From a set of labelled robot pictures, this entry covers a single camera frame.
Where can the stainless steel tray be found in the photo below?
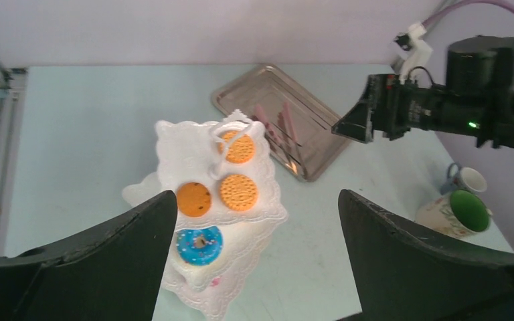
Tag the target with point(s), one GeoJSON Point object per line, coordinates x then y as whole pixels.
{"type": "Point", "coordinates": [298, 125]}

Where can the green interior floral mug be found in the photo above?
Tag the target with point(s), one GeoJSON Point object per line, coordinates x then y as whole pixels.
{"type": "Point", "coordinates": [456, 214]}

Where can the white grey mug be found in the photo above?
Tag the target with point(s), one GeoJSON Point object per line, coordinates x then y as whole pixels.
{"type": "Point", "coordinates": [465, 178]}

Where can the white three-tier dessert stand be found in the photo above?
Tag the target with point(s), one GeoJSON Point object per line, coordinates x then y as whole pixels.
{"type": "Point", "coordinates": [188, 152]}

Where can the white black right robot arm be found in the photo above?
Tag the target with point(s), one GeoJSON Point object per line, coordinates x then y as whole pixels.
{"type": "Point", "coordinates": [477, 98]}

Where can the blue frosted donut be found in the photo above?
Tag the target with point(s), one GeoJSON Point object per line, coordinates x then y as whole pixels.
{"type": "Point", "coordinates": [199, 246]}

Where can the orange cookie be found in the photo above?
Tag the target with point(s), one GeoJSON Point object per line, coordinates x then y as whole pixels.
{"type": "Point", "coordinates": [241, 151]}
{"type": "Point", "coordinates": [238, 192]}

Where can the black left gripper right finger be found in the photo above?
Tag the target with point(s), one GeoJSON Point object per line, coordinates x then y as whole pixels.
{"type": "Point", "coordinates": [405, 271]}

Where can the brown cookie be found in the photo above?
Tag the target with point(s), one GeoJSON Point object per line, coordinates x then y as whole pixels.
{"type": "Point", "coordinates": [193, 199]}

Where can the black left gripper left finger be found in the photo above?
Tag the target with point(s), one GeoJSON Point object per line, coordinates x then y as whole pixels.
{"type": "Point", "coordinates": [111, 271]}

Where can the orange cookie front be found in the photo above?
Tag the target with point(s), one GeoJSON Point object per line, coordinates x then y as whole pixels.
{"type": "Point", "coordinates": [241, 151]}

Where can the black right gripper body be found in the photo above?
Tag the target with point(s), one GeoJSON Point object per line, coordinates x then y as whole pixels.
{"type": "Point", "coordinates": [475, 100]}

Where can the pink-tipped metal tongs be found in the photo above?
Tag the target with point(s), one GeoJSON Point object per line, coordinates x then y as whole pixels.
{"type": "Point", "coordinates": [283, 135]}

